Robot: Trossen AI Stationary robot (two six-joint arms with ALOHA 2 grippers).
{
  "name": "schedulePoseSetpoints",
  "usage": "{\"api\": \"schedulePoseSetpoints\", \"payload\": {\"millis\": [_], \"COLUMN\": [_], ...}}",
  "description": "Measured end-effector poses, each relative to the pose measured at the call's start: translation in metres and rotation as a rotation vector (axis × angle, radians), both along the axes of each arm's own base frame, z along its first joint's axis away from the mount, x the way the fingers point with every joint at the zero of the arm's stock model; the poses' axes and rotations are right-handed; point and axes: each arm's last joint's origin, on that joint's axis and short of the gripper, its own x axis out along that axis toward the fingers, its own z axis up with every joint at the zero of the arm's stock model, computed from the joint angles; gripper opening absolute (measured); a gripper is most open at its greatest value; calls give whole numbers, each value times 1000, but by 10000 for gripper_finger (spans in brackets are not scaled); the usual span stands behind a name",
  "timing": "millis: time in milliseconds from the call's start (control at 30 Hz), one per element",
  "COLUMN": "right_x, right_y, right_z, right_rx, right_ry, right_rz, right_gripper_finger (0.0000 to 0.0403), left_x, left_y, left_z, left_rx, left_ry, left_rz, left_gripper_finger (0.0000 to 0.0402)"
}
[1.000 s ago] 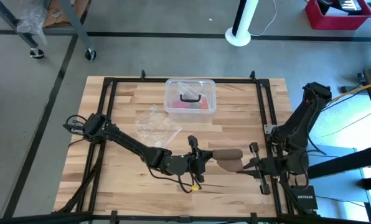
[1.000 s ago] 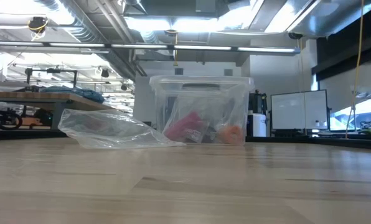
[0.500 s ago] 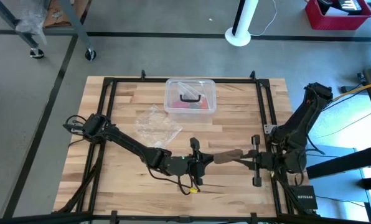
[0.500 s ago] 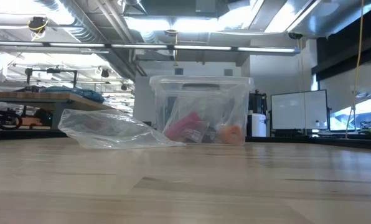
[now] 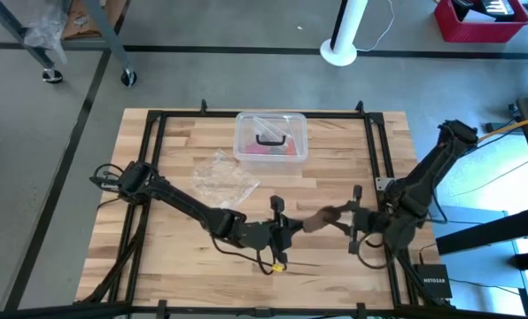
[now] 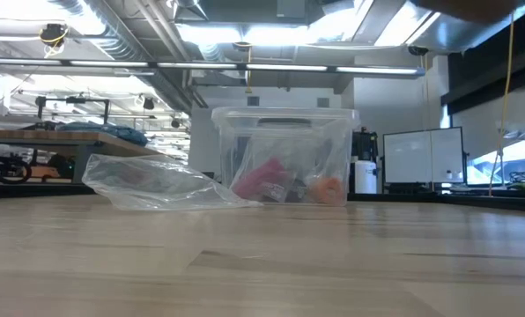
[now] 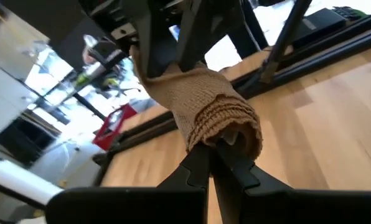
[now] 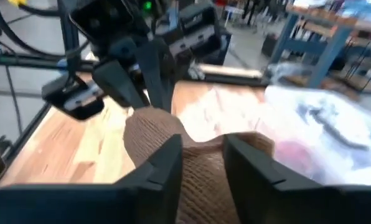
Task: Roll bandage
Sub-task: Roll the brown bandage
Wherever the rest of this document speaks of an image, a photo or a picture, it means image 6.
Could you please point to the clear plastic bag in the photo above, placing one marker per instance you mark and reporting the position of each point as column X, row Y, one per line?
column 157, row 185

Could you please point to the pink bandage roll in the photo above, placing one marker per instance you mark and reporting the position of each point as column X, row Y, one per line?
column 262, row 178

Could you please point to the black bandage roll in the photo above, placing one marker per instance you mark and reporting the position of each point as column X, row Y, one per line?
column 297, row 191

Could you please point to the orange bandage roll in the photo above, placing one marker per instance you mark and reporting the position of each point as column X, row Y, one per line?
column 328, row 190

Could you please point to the clear plastic storage box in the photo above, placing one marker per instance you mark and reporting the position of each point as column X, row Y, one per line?
column 289, row 145

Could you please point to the long ceiling light bar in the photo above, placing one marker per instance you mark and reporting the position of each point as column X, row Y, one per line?
column 201, row 66

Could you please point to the blue cloth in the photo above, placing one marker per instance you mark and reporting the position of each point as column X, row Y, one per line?
column 113, row 131

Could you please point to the white board panel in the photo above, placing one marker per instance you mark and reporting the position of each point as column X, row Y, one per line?
column 421, row 154

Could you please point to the wooden workbench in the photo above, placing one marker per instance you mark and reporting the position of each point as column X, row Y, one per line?
column 46, row 138

